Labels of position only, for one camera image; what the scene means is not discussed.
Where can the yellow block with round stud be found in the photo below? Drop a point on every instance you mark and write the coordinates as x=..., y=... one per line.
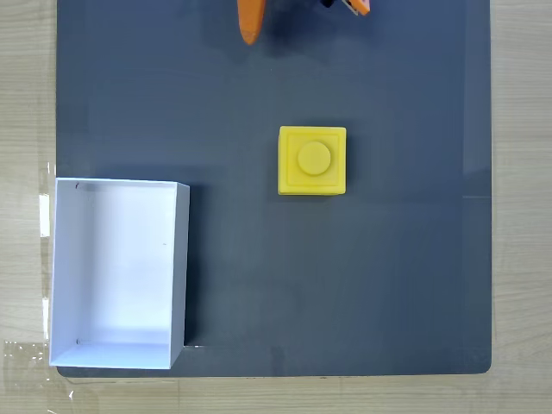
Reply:
x=312, y=160

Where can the white open cardboard box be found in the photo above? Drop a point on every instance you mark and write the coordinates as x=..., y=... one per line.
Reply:
x=116, y=276

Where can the dark grey mat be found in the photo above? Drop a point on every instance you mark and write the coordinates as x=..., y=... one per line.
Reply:
x=345, y=280

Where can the clear tape strip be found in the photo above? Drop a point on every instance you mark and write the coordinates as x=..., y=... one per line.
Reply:
x=45, y=215
x=45, y=319

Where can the wide clear tape patch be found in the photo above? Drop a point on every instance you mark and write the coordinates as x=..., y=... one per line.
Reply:
x=23, y=362

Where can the black camera module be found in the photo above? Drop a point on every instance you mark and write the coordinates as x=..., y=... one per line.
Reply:
x=328, y=3

